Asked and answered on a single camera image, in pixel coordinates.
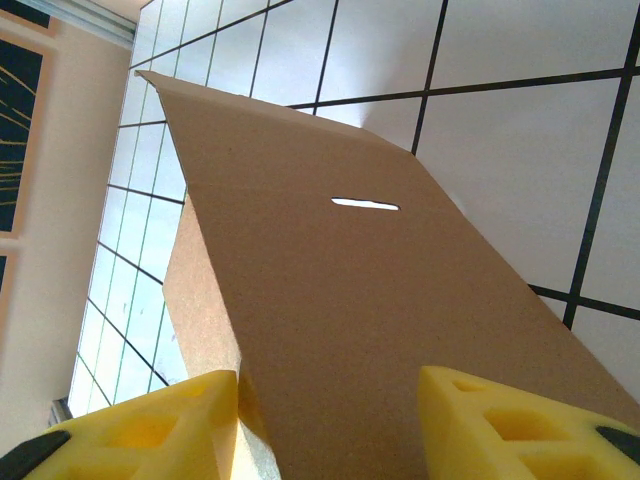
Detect panel pink feathers gold lines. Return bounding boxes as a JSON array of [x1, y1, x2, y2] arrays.
[[0, 14, 57, 241]]

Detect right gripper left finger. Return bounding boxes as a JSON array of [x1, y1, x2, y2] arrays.
[[0, 369, 240, 480]]

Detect narrow aluminium extrusion rail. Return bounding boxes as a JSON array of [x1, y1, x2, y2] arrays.
[[27, 0, 137, 47]]

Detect aluminium corner post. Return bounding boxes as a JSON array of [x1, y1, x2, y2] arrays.
[[48, 397, 72, 424]]

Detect brown cardboard box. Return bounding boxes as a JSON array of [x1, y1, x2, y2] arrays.
[[134, 69, 640, 480]]

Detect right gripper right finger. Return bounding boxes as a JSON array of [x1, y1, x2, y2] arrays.
[[417, 364, 640, 480]]

